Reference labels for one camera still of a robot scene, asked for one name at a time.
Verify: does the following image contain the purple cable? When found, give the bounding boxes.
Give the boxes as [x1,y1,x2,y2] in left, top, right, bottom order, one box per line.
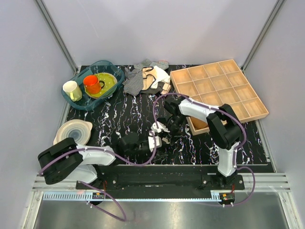
[38,135,158,221]
[152,93,255,207]

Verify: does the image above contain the black underwear beige waistband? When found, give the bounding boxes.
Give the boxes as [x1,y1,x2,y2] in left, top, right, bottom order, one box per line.
[158,133,181,146]

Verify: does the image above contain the wooden compartment tray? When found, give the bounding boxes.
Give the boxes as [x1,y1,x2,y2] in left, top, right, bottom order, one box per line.
[170,59,269,123]

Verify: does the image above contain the green dotted plate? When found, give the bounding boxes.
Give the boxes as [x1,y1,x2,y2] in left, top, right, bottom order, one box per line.
[84,73,117,99]

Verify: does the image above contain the rolled tan underwear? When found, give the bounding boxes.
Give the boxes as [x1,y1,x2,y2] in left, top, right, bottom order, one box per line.
[191,117,208,130]

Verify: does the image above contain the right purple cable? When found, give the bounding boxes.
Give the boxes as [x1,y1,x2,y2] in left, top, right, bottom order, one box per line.
[152,93,255,207]

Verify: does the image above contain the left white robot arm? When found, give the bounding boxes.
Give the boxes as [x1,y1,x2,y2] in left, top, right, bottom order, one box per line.
[38,131,159,189]

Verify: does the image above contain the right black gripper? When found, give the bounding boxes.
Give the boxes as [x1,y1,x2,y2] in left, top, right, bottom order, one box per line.
[162,114,187,146]

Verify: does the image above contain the beige white underwear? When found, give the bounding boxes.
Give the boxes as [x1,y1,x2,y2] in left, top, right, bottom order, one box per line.
[142,66,171,91]

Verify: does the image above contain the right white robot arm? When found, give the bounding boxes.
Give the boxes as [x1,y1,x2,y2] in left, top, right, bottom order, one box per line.
[164,97,246,189]

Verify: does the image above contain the orange mug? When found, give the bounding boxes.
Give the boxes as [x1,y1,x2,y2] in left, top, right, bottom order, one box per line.
[83,75,105,94]

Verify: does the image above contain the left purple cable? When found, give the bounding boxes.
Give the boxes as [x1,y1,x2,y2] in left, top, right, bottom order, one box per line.
[38,135,158,221]

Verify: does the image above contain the striped grey garment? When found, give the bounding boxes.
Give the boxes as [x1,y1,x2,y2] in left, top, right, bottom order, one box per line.
[123,59,169,96]

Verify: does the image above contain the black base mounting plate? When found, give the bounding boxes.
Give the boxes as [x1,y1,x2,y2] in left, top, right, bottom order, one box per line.
[89,165,245,200]

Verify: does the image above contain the pale yellow mug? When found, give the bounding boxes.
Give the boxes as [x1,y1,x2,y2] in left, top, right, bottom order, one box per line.
[62,81,82,102]

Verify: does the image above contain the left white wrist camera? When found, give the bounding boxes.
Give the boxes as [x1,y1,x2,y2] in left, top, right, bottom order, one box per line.
[148,136,162,151]

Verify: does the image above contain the dark beige folded underwear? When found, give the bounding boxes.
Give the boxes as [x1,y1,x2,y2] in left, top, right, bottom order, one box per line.
[140,82,171,95]

